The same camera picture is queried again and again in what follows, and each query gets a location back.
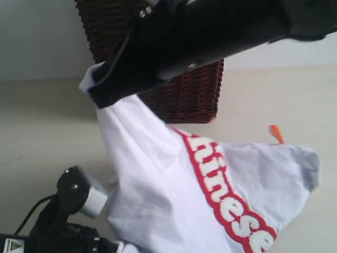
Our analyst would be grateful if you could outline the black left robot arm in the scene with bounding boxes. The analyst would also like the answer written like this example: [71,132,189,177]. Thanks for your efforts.
[1,194,118,252]

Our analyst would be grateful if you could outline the dark brown wicker basket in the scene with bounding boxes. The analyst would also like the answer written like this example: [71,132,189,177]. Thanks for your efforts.
[75,0,224,123]

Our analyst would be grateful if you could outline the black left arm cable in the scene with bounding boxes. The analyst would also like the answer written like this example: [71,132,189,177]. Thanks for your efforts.
[13,193,60,235]

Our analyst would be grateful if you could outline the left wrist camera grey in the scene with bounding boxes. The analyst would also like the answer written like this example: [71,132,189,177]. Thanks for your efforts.
[56,166,108,219]

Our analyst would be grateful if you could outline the white t-shirt red lettering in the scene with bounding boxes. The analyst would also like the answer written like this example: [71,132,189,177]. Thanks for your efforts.
[78,63,321,253]

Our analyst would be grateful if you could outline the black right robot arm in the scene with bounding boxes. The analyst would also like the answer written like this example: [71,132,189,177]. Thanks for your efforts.
[87,0,336,108]

